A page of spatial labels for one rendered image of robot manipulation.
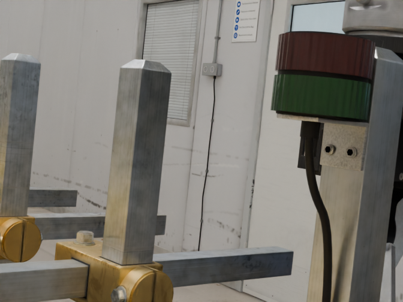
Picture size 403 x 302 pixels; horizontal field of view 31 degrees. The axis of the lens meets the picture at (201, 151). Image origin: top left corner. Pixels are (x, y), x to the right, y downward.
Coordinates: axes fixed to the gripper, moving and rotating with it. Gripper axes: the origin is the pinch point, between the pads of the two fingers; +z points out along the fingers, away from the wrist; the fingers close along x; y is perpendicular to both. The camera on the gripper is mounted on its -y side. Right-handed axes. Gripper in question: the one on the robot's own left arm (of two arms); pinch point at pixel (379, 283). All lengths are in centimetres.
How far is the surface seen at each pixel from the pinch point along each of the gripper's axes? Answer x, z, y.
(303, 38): 18.3, -17.4, -5.1
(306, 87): 18.2, -14.6, -5.6
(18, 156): 10.7, -5.1, 43.8
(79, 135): -304, 20, 541
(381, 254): 9.5, -4.3, -6.2
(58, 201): -12, 5, 73
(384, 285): 2.6, -0.6, -2.3
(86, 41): -304, -67, 545
